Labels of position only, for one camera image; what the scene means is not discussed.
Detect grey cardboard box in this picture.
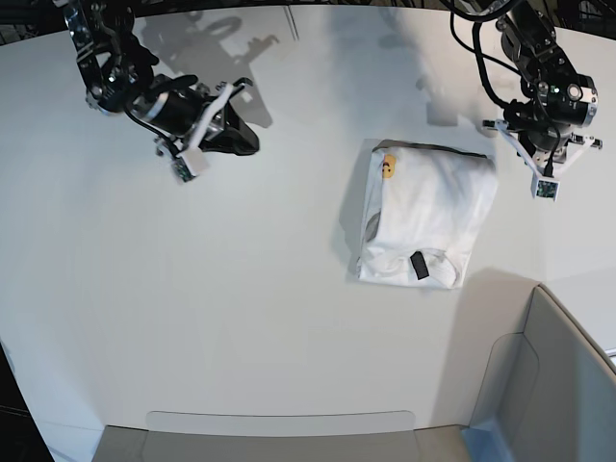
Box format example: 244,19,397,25
94,286,615,461

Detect white printed t-shirt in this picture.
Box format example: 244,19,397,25
356,140,498,290

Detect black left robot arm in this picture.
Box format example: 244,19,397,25
442,1,603,179

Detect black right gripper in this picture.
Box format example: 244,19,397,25
152,79,260,156

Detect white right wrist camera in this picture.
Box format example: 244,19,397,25
171,148,209,184

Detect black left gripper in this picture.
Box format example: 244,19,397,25
482,115,603,180

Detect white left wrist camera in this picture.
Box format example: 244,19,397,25
530,175,560,201

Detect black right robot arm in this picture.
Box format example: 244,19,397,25
56,1,260,159

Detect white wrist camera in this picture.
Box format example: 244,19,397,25
171,148,209,184
530,175,560,201

